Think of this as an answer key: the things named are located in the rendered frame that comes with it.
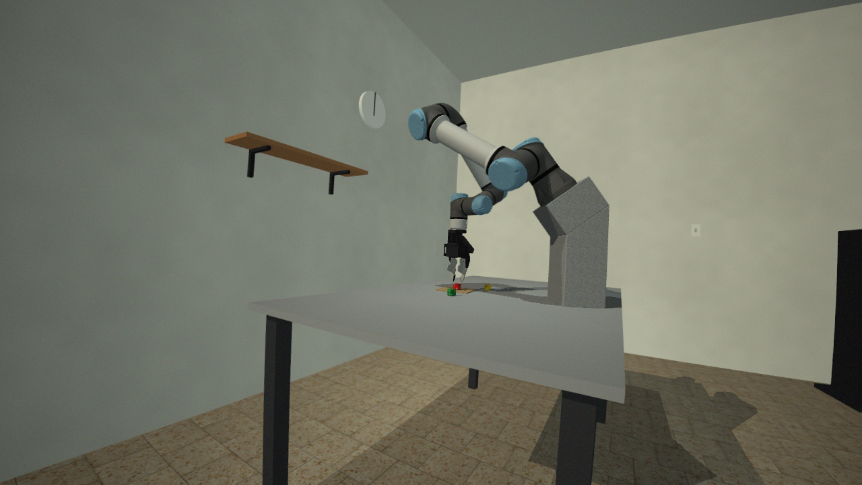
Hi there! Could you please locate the tan mat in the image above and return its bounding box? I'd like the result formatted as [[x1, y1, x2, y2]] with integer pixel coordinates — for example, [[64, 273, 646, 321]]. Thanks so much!
[[435, 286, 476, 294]]

